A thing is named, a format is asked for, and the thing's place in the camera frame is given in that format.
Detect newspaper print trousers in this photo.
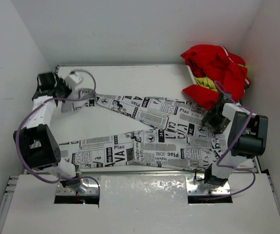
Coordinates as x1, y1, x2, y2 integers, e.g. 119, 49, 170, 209
60, 89, 227, 170

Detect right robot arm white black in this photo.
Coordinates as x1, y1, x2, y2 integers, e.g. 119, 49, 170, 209
202, 94, 269, 187

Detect white front cover board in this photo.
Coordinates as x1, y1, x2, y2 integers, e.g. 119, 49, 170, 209
2, 174, 280, 234

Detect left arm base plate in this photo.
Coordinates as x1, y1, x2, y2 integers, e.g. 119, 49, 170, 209
56, 176, 100, 196

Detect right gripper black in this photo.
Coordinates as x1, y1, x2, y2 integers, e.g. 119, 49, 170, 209
202, 105, 230, 134

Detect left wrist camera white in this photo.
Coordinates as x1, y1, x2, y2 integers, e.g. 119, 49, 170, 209
64, 72, 83, 88

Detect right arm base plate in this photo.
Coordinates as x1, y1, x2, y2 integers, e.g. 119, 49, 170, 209
186, 174, 231, 196

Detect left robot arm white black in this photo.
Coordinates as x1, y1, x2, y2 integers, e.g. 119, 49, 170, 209
13, 72, 83, 184

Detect red trousers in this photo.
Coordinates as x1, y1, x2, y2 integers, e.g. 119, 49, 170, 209
181, 44, 251, 111

